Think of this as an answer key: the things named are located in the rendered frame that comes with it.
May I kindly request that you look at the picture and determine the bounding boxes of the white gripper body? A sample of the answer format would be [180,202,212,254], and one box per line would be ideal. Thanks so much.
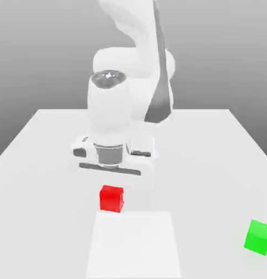
[76,157,155,188]

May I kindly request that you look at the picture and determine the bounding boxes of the small red cube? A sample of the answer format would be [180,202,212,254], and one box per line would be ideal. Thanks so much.
[99,185,125,214]

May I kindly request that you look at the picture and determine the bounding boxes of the small green cube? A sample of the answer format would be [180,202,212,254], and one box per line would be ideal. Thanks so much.
[243,219,267,257]

